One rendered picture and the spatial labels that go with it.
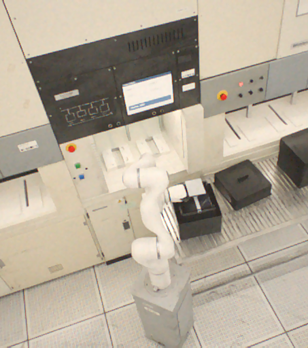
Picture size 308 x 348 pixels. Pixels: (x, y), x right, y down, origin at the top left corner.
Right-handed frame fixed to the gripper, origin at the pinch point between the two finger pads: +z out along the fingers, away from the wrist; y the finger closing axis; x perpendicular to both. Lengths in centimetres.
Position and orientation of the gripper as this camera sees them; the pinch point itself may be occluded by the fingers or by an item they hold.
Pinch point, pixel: (193, 189)
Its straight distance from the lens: 233.2
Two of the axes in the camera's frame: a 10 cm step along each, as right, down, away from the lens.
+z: 9.8, -2.0, 0.4
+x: -1.0, -6.8, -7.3
